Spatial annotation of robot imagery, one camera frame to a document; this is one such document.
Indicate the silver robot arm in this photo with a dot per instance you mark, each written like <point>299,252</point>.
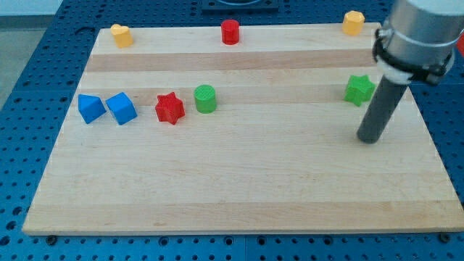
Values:
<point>416,41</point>

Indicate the green cylinder block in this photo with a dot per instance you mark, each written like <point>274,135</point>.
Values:
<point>205,99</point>

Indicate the wooden board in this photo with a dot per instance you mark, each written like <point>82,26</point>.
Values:
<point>278,155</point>

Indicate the red star block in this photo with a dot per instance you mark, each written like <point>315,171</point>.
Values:
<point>169,108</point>

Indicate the red cylinder block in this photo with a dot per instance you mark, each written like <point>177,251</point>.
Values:
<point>230,32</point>

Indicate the blue cube block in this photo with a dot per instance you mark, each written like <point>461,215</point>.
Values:
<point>122,108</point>

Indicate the green star block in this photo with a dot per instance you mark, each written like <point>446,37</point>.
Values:
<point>359,89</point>

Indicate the blue triangular prism block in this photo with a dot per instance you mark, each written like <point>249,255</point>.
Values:
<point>90,107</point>

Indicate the yellow heart block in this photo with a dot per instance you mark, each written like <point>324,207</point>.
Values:
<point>121,35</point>

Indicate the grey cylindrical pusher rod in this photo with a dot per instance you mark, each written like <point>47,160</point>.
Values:
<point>380,110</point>

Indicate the yellow hexagon block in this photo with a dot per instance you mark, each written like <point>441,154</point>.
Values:
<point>353,23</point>

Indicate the black cable clamp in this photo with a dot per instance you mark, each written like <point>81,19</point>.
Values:
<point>402,73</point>

